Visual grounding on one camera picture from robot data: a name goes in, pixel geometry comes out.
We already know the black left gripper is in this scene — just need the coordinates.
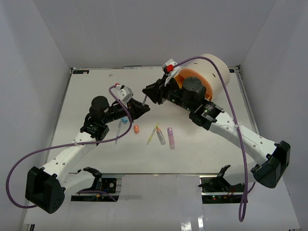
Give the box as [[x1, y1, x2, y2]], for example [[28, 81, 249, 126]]
[[103, 98, 150, 124]]

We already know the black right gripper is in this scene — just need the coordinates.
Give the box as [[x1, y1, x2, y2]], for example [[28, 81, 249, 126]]
[[142, 74, 194, 113]]

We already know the thin yellow highlighter pen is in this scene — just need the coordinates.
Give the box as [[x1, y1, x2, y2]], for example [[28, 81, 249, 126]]
[[146, 123, 159, 145]]

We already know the round three-drawer storage box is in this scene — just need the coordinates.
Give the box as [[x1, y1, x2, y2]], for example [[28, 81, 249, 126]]
[[174, 54, 230, 101]]

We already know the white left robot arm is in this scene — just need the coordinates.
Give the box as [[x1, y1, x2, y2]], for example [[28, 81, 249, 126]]
[[26, 96, 150, 214]]

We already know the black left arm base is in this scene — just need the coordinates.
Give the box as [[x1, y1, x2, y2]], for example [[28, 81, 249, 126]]
[[71, 167, 120, 202]]

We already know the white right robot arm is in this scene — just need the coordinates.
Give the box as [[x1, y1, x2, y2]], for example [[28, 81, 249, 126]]
[[142, 77, 291, 188]]

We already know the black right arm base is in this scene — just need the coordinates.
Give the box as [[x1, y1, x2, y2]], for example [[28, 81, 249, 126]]
[[198, 165, 245, 205]]

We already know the light blue highlighter cap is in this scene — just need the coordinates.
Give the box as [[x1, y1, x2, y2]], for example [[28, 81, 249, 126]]
[[121, 117, 128, 124]]

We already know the orange highlighter cap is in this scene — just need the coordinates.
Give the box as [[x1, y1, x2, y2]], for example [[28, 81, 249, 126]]
[[134, 125, 139, 133]]

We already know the orange tipped highlighter body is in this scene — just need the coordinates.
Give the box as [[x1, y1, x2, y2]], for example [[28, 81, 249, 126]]
[[156, 128, 166, 145]]

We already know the pink purple highlighter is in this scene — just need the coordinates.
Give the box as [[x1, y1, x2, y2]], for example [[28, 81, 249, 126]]
[[167, 128, 175, 150]]

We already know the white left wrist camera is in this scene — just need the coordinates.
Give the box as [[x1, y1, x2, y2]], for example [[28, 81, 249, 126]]
[[115, 84, 133, 103]]

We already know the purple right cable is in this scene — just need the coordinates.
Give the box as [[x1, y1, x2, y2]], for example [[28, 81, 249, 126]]
[[168, 56, 257, 222]]

